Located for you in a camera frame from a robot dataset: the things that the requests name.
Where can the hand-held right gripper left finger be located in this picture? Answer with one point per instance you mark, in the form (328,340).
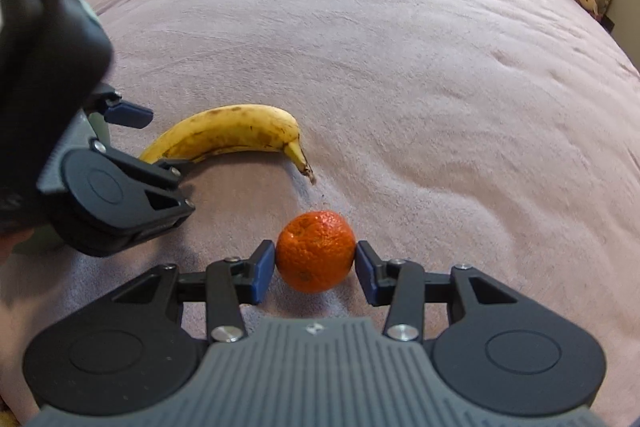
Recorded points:
(264,269)

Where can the yellow banana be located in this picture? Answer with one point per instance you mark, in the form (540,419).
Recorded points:
(230,127)

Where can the bumpy mandarin orange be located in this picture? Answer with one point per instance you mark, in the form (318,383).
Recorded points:
(315,252)

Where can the pink blanket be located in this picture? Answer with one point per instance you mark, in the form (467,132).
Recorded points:
(400,82)

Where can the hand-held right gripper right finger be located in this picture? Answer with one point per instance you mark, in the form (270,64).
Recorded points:
(365,273)

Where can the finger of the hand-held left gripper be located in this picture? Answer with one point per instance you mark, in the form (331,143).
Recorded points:
(150,174)
(127,113)

